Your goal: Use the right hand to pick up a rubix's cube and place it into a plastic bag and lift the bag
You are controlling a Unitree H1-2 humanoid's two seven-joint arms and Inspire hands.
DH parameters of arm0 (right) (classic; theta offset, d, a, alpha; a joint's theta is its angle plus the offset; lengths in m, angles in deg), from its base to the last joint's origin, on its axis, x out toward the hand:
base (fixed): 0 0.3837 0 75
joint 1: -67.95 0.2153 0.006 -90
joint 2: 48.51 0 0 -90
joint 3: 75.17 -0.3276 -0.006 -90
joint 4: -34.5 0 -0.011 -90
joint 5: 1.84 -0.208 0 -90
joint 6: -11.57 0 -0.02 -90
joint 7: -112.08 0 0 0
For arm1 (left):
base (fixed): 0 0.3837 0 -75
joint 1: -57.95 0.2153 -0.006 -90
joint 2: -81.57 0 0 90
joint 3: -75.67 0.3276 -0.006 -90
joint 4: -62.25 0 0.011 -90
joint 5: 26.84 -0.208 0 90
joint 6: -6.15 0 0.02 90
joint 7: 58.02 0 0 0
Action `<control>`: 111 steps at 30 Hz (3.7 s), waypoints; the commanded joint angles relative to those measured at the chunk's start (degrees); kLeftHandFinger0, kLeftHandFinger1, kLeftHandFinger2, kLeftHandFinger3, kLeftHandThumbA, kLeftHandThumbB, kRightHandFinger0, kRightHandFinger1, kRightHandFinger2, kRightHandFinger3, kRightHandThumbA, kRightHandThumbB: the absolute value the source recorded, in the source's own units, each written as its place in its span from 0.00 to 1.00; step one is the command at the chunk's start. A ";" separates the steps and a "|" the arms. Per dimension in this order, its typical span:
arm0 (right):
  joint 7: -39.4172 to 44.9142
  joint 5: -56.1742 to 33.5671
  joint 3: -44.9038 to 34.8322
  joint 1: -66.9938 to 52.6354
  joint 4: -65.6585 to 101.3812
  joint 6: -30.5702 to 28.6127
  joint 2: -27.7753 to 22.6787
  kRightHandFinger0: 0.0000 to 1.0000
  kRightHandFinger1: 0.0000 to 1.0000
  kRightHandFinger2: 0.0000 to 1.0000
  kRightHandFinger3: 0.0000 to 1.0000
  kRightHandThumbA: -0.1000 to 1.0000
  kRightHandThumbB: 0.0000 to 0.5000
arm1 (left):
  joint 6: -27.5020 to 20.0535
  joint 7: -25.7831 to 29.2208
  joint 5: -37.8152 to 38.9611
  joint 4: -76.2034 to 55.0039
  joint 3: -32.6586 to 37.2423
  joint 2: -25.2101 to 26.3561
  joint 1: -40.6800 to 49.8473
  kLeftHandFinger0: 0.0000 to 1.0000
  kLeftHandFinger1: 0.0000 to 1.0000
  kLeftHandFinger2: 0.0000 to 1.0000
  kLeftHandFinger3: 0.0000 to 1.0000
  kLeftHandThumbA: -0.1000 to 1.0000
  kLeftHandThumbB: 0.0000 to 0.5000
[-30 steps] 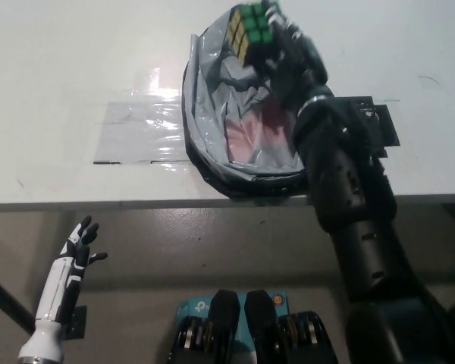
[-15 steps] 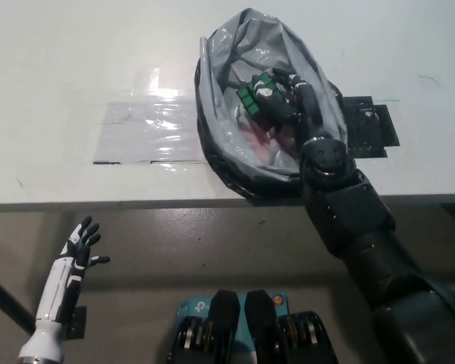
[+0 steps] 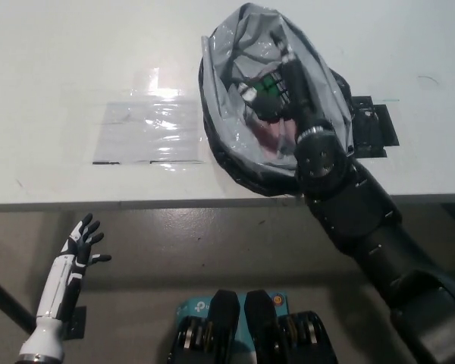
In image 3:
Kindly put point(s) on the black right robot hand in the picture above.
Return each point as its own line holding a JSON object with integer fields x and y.
{"x": 297, "y": 87}

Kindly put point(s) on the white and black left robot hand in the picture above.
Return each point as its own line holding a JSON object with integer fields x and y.
{"x": 58, "y": 284}

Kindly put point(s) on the Rubik's cube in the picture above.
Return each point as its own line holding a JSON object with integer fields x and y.
{"x": 271, "y": 91}

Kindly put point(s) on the grey plastic bag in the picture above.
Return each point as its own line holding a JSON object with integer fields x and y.
{"x": 220, "y": 76}

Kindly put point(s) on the pink item inside bag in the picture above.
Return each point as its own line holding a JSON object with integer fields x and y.
{"x": 269, "y": 132}

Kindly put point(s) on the black square mat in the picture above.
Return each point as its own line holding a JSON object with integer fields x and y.
{"x": 379, "y": 129}

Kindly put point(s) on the teal robot body top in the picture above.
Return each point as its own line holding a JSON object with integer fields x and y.
{"x": 193, "y": 307}

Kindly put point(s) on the transparent plastic sheet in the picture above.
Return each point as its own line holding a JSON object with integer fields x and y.
{"x": 148, "y": 132}

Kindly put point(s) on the black ribbed left robot body block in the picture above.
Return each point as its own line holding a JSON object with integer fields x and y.
{"x": 221, "y": 314}

